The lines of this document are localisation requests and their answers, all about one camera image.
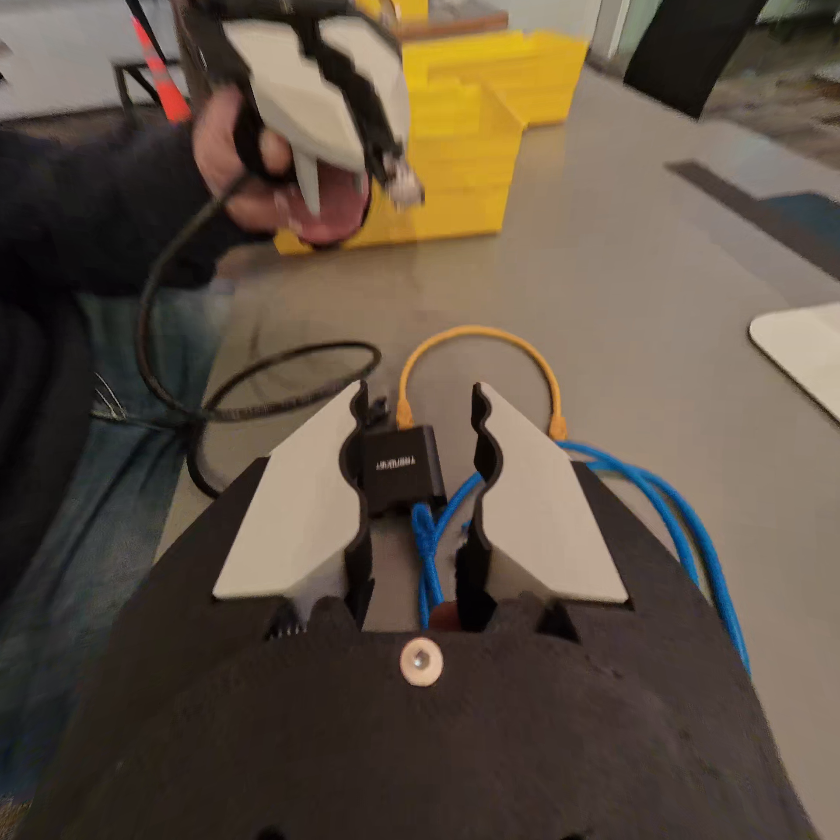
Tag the white stand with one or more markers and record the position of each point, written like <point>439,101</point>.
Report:
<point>800,354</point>

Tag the yellow divided plastic bin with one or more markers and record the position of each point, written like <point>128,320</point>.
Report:
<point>459,170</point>

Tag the person's left hand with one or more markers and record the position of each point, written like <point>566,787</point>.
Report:
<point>334,220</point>

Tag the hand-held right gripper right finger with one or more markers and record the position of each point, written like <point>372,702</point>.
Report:
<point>551,525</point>

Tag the black office chair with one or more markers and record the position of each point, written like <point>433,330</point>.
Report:
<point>689,52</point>

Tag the person's left forearm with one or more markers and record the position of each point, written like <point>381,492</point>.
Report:
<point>98,210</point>

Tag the orange traffic cone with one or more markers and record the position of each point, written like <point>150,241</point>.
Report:
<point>161,72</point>

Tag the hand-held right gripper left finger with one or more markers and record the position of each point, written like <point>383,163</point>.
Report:
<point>295,525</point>

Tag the black ethernet splitter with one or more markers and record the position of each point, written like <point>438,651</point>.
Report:
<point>400,482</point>

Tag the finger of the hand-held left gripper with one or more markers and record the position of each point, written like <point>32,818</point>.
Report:
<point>295,92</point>
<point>387,72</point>

